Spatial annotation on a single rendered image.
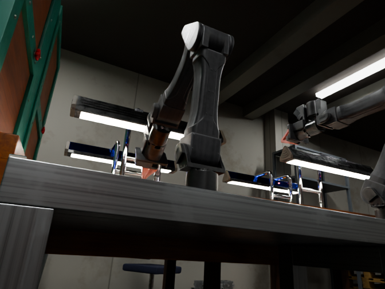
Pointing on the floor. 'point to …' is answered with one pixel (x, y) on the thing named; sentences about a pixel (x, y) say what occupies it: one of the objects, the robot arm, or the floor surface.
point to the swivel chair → (148, 270)
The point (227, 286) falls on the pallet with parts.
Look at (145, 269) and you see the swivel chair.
